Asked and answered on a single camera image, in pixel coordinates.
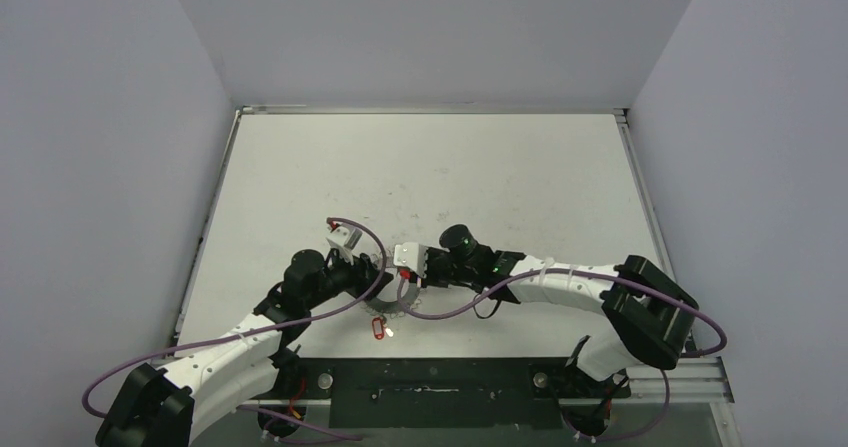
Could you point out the black tagged key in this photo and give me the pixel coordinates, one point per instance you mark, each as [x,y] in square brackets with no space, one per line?
[495,305]

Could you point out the red tagged key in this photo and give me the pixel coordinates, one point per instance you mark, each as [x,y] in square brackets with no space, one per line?
[381,329]

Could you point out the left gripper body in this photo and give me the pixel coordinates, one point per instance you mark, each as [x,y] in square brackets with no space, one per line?
[340,277]

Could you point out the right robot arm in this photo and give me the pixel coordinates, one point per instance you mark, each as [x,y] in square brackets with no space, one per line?
[649,315]

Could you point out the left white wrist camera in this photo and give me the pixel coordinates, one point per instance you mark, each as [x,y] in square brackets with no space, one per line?
[344,239]

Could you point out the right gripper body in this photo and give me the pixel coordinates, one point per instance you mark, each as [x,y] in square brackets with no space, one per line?
[419,279]

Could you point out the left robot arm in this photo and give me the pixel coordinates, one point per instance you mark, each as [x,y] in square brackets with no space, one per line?
[171,405]

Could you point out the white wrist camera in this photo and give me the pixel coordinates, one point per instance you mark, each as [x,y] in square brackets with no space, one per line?
[410,259]
[344,239]

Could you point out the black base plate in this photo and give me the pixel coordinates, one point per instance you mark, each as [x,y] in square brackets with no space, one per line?
[441,410]

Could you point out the aluminium frame rail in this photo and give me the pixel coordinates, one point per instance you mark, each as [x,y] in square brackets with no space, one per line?
[318,379]

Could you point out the metal key organizer disc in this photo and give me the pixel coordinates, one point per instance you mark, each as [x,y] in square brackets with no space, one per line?
[397,296]

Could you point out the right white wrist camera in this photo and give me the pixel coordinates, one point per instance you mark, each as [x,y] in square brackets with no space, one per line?
[410,259]

